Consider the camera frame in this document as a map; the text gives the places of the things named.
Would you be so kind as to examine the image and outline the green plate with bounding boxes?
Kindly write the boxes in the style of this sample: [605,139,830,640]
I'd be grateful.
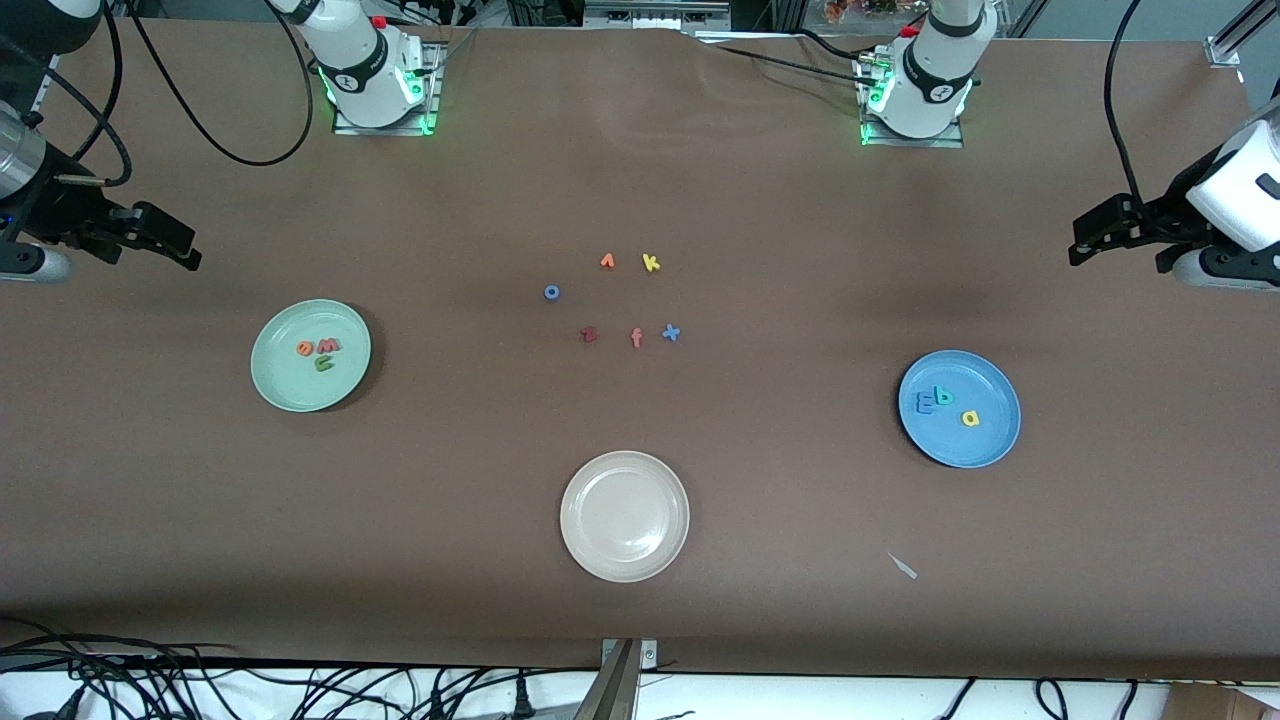
[250,299,372,413]

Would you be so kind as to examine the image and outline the blue plate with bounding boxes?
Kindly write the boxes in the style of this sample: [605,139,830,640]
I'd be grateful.
[897,349,1022,469]

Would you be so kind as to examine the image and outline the cardboard box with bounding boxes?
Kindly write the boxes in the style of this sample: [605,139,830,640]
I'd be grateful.
[1165,683,1280,720]

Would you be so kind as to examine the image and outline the white power strip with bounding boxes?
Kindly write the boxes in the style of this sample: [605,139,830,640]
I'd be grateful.
[583,0,731,29]

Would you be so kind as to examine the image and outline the beige plate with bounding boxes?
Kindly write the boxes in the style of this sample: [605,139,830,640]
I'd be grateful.
[560,450,691,584]

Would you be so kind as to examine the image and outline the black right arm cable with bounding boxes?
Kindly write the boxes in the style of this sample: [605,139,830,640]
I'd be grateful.
[55,0,316,189]

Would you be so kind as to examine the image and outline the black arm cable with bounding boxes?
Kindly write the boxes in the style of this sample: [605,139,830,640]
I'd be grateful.
[1103,0,1146,206]
[55,0,316,189]

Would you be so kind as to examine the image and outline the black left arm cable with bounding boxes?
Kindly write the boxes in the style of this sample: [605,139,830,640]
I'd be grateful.
[1103,0,1146,206]

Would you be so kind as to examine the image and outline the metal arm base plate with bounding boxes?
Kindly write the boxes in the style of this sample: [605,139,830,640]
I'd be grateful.
[333,40,441,136]
[858,50,966,149]

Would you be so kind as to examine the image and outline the black cable on table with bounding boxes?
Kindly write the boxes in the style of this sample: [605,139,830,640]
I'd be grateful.
[695,35,871,86]

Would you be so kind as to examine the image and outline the black cable tangle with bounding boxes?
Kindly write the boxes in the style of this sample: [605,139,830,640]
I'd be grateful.
[0,615,601,720]

